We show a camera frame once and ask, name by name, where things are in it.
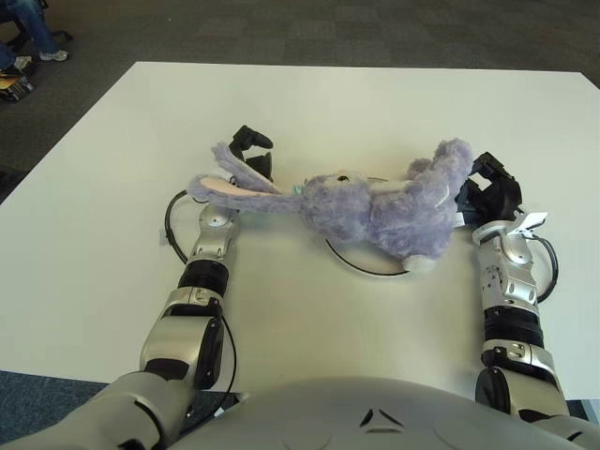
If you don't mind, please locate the person leg in jeans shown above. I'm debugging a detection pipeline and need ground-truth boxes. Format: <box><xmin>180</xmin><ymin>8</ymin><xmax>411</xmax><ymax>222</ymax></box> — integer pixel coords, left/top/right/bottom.
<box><xmin>0</xmin><ymin>0</ymin><xmax>57</xmax><ymax>57</ymax></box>

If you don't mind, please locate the purple plush bunny doll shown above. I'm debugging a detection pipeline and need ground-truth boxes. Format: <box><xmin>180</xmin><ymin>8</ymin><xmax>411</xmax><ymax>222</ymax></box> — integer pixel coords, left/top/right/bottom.
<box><xmin>187</xmin><ymin>137</ymin><xmax>475</xmax><ymax>273</ymax></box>

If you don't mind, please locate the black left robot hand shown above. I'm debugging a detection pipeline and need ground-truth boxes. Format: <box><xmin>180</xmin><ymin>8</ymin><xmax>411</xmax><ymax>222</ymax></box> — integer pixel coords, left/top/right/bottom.
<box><xmin>228</xmin><ymin>125</ymin><xmax>274</xmax><ymax>184</ymax></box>

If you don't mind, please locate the white plate with black rim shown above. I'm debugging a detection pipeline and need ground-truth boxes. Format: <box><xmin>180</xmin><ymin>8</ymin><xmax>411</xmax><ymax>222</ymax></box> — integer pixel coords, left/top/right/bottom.
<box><xmin>325</xmin><ymin>175</ymin><xmax>418</xmax><ymax>280</ymax></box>

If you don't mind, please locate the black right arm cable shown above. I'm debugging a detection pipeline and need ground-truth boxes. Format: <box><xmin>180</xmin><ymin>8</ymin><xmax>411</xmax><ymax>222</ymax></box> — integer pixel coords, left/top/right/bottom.
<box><xmin>533</xmin><ymin>236</ymin><xmax>560</xmax><ymax>301</ymax></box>

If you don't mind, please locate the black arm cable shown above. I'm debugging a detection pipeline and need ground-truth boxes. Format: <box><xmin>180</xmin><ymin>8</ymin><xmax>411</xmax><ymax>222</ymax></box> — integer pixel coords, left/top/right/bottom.
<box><xmin>533</xmin><ymin>236</ymin><xmax>560</xmax><ymax>301</ymax></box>
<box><xmin>157</xmin><ymin>188</ymin><xmax>203</xmax><ymax>263</ymax></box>

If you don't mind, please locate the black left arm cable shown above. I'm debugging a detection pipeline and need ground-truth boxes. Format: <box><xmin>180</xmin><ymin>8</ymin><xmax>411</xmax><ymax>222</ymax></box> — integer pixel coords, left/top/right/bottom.
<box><xmin>157</xmin><ymin>188</ymin><xmax>203</xmax><ymax>263</ymax></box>

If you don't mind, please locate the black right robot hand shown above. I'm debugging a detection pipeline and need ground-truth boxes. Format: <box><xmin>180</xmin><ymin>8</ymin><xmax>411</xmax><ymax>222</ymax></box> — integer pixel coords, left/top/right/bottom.
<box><xmin>453</xmin><ymin>150</ymin><xmax>524</xmax><ymax>226</ymax></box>

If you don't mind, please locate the black office chair base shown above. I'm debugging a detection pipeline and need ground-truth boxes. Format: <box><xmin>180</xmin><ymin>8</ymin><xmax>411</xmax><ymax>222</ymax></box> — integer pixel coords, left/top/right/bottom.
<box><xmin>0</xmin><ymin>13</ymin><xmax>74</xmax><ymax>48</ymax></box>

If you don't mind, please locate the grey robot torso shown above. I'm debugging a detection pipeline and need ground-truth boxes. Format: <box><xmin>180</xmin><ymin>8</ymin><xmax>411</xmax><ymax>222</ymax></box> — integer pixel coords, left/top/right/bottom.
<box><xmin>182</xmin><ymin>374</ymin><xmax>600</xmax><ymax>450</ymax></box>

